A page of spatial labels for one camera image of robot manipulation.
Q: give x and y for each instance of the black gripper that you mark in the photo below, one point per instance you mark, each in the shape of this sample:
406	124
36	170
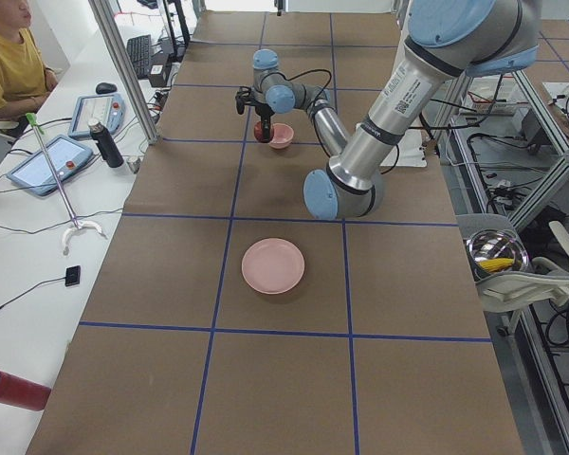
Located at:
265	114

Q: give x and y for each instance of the pink bowl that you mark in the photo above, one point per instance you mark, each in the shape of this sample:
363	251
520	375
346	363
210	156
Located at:
283	135

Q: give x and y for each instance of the red apple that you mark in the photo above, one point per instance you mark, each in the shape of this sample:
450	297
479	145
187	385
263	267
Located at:
258	131

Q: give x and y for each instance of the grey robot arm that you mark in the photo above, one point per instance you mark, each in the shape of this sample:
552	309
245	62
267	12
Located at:
273	93
446	39

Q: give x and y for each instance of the pink plate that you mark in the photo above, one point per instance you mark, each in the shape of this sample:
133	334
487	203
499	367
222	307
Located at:
272	266

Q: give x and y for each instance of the steel bowl with corn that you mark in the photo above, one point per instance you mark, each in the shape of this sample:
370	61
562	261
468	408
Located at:
492	251

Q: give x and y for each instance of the black keyboard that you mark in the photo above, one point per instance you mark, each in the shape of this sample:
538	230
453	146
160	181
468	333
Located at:
139	51

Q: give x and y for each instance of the upper teach pendant tablet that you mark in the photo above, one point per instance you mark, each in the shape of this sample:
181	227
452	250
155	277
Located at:
108	109

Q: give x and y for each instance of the teach pendant tablet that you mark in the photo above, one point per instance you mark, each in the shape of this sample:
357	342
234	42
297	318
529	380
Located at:
108	109
68	157

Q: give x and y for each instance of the black water bottle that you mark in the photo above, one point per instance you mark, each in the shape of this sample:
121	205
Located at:
105	143

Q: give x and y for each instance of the black computer mouse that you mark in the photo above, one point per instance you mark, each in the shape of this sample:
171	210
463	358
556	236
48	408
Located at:
104	88

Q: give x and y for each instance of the brown paper table cover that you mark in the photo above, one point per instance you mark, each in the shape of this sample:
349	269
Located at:
227	320

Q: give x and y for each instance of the reacher grabber stick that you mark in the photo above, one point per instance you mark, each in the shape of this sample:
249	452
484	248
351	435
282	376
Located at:
77	224

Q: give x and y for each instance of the lower teach pendant tablet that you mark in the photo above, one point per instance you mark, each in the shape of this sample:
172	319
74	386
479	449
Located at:
68	157

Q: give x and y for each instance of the person in yellow shirt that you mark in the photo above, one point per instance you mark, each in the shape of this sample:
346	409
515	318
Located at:
25	80

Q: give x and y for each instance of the red cylinder tube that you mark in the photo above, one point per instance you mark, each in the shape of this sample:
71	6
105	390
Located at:
21	393

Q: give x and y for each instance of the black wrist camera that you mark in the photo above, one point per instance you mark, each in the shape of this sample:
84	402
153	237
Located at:
243	98

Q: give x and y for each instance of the small black pad with cable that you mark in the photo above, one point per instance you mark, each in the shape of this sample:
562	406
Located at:
71	277

